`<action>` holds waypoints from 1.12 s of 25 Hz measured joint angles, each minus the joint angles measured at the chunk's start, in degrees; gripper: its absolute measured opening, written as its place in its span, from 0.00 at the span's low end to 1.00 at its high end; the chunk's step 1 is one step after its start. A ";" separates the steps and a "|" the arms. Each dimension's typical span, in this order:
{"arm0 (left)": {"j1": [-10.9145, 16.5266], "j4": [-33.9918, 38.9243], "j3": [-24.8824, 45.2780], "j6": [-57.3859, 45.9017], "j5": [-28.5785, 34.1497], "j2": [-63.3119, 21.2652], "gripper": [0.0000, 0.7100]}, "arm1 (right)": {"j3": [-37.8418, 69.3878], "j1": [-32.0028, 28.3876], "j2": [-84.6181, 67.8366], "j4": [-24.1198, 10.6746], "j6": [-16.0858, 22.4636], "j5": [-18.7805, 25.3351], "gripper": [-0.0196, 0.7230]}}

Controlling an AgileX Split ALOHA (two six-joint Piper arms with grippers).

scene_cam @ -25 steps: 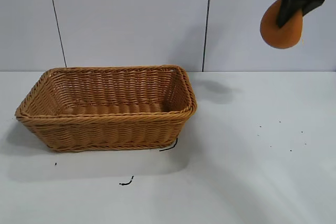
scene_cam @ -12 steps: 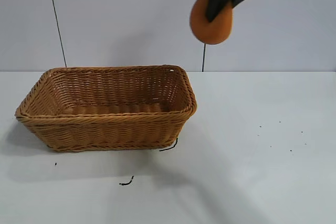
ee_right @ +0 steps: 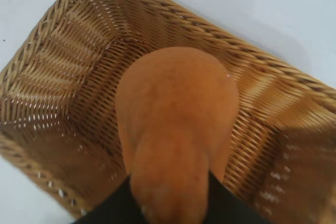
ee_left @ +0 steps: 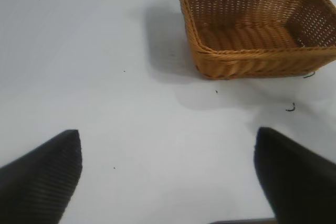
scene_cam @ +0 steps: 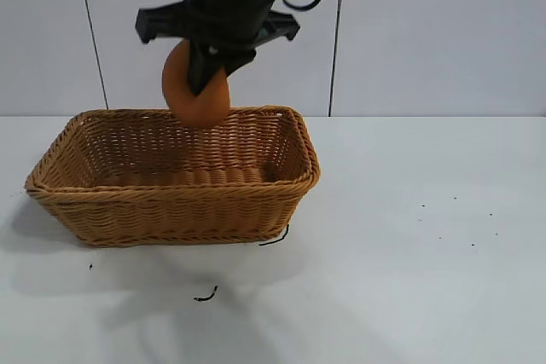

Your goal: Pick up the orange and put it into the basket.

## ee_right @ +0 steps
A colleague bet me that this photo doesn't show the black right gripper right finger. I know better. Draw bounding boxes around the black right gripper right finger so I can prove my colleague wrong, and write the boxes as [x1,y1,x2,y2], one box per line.
[205,169,263,224]

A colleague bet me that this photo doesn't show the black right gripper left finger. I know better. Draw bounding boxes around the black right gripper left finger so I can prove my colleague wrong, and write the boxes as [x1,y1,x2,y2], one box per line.
[74,173,148,224]

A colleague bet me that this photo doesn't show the brown woven wicker basket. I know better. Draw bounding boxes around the brown woven wicker basket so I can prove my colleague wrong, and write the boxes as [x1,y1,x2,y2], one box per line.
[0,0,336,224]

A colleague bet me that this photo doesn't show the orange fruit with knobbed top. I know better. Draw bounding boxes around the orange fruit with knobbed top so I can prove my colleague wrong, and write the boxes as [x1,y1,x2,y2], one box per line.
[116,46,240,224]

